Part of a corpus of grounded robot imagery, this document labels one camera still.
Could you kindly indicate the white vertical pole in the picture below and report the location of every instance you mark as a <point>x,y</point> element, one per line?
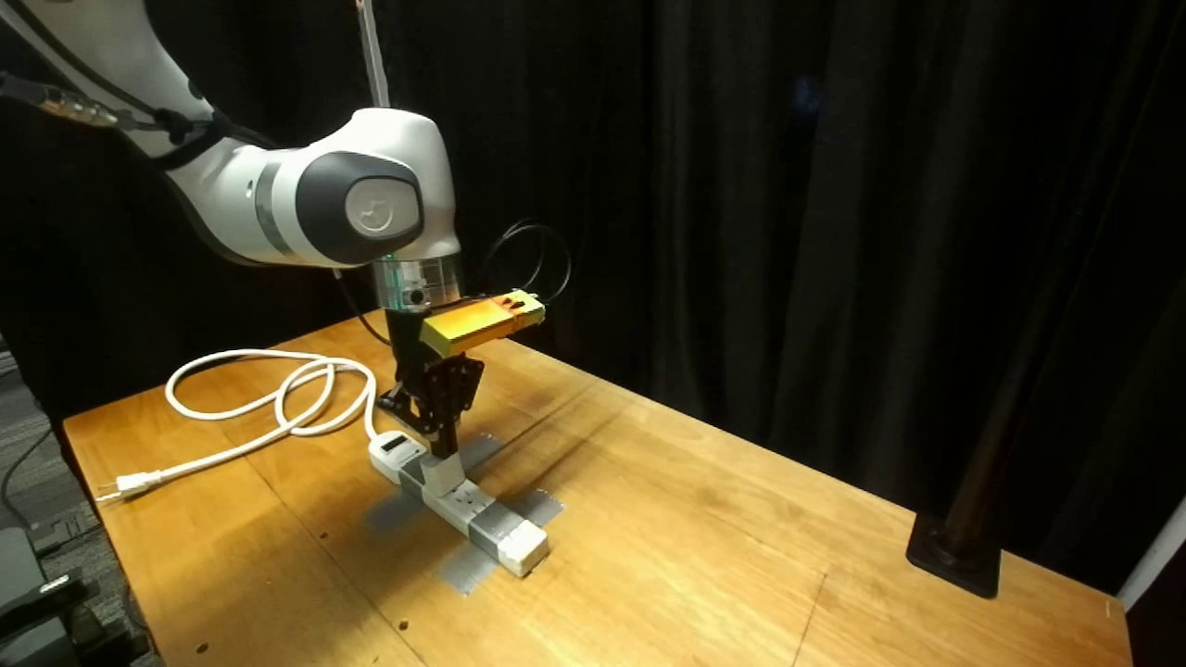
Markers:
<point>369,50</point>

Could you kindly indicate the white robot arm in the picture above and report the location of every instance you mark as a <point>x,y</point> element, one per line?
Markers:
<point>307,197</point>

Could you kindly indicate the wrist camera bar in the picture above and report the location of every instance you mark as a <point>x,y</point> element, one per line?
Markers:
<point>481,320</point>

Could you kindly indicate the grey tape strip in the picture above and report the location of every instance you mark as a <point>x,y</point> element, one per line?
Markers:
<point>389,508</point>

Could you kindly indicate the black curtain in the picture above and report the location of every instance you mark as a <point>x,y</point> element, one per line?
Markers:
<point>765,186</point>

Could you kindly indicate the black pole with base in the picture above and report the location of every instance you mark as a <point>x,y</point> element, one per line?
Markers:
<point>957,556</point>

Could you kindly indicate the white power strip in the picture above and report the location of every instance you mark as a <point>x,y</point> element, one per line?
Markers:
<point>502,533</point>

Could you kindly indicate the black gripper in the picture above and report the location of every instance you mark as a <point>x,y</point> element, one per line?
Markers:
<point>426,380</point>

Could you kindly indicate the black equipment beside table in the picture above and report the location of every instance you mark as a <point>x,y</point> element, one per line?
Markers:
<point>42,617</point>

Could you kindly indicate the white slanted bar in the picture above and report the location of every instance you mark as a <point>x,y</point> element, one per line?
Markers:
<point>1155,556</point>

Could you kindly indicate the white charger head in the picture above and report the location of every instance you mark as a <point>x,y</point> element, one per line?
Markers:
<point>446,474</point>

